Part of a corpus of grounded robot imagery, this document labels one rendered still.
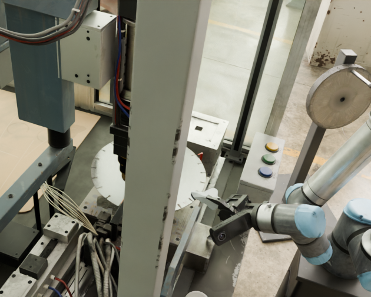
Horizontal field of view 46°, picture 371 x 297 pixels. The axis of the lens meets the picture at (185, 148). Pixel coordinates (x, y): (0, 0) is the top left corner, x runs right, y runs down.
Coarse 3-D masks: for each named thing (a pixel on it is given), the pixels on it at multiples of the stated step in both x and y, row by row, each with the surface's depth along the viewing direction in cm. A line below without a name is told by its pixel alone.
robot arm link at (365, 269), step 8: (368, 232) 114; (352, 240) 120; (360, 240) 115; (368, 240) 111; (352, 248) 119; (360, 248) 113; (368, 248) 110; (352, 256) 118; (360, 256) 113; (368, 256) 110; (360, 264) 114; (368, 264) 111; (360, 272) 113; (368, 272) 110; (360, 280) 113; (368, 280) 110; (368, 288) 113
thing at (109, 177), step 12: (108, 144) 133; (96, 156) 128; (108, 156) 129; (192, 156) 134; (108, 168) 125; (192, 168) 130; (96, 180) 121; (108, 180) 121; (120, 180) 122; (180, 180) 125; (192, 180) 126; (204, 180) 127; (108, 192) 118; (120, 192) 118; (180, 192) 122; (180, 204) 118
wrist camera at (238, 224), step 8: (232, 216) 113; (240, 216) 111; (248, 216) 112; (224, 224) 110; (232, 224) 111; (240, 224) 111; (248, 224) 112; (216, 232) 109; (224, 232) 110; (232, 232) 111; (240, 232) 112; (216, 240) 110; (224, 240) 111
